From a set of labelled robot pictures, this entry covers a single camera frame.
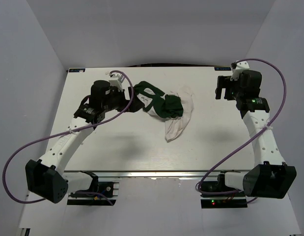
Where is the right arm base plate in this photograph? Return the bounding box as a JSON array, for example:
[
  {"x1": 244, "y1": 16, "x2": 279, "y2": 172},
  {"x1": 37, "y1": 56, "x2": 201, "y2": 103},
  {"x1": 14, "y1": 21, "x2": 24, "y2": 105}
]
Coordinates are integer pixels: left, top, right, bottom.
[{"x1": 200, "y1": 173, "x2": 248, "y2": 209}]

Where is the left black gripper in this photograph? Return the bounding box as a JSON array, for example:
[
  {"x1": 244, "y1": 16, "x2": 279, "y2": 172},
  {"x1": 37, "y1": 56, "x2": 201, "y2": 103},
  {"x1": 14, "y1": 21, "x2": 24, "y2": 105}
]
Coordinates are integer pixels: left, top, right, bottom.
[{"x1": 102, "y1": 87, "x2": 144, "y2": 113}]

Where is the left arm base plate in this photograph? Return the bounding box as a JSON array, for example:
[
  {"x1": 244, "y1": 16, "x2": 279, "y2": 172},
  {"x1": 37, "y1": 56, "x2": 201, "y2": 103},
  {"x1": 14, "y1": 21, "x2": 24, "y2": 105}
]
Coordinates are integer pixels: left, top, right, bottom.
[{"x1": 67, "y1": 181, "x2": 119, "y2": 206}]

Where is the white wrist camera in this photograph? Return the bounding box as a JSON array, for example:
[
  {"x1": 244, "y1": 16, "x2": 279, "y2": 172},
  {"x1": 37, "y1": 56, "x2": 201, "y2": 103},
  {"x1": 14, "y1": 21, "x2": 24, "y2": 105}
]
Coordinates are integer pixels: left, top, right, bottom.
[
  {"x1": 109, "y1": 72, "x2": 125, "y2": 91},
  {"x1": 230, "y1": 60, "x2": 249, "y2": 81}
]

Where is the right blue table label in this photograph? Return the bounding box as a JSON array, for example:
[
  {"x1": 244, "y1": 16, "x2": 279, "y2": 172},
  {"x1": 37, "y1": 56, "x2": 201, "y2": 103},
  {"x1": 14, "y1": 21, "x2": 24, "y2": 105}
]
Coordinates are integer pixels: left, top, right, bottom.
[{"x1": 214, "y1": 67, "x2": 232, "y2": 71}]

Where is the white green raglan t-shirt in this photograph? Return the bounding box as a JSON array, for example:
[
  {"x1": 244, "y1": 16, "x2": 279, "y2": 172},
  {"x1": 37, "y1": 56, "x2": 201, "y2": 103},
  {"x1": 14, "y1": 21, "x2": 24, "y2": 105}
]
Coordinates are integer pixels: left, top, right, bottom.
[{"x1": 134, "y1": 81, "x2": 194, "y2": 143}]

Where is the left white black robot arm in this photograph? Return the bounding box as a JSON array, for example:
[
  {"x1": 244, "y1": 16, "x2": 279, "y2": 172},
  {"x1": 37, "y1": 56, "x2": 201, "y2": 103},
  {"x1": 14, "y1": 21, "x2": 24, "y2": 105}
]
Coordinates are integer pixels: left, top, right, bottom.
[{"x1": 25, "y1": 80, "x2": 135, "y2": 204}]

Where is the left blue table label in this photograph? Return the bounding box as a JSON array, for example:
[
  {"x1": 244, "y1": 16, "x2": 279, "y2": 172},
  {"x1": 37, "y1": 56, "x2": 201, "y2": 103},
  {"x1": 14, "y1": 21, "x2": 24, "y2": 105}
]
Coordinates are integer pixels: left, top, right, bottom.
[{"x1": 68, "y1": 68, "x2": 85, "y2": 73}]

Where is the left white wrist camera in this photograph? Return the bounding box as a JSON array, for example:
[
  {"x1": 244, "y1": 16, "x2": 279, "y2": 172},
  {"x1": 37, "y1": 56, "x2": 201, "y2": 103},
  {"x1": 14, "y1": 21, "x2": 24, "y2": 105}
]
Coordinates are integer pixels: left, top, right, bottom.
[{"x1": 109, "y1": 72, "x2": 125, "y2": 91}]

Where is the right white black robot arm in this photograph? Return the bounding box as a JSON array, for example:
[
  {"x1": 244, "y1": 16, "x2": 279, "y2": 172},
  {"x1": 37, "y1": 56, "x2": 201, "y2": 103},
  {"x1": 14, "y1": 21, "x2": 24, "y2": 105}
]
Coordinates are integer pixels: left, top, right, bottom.
[{"x1": 215, "y1": 70, "x2": 297, "y2": 199}]

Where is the blue table label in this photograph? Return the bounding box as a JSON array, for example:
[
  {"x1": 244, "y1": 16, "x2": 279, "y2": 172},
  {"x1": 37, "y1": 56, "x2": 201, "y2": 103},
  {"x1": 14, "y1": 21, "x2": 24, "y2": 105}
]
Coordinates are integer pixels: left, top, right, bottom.
[
  {"x1": 68, "y1": 68, "x2": 85, "y2": 73},
  {"x1": 214, "y1": 67, "x2": 232, "y2": 71}
]

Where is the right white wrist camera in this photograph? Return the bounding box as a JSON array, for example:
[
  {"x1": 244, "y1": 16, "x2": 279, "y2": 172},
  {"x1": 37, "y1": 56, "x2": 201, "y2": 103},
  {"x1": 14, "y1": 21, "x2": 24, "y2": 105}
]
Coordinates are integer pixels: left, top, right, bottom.
[{"x1": 230, "y1": 60, "x2": 249, "y2": 81}]

